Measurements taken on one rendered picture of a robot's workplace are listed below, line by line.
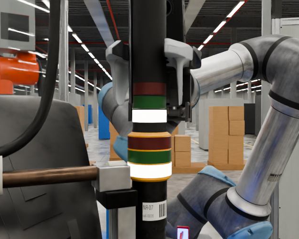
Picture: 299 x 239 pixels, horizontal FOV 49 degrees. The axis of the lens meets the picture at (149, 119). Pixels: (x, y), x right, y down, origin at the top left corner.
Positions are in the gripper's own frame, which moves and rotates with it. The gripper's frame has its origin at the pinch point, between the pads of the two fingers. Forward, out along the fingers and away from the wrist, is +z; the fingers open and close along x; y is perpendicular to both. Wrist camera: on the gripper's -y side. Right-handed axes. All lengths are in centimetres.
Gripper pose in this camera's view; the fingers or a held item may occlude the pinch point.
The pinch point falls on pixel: (141, 43)
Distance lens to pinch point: 30.2
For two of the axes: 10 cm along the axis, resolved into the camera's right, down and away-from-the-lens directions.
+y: 0.0, 10.0, 0.2
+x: -9.8, -0.1, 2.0
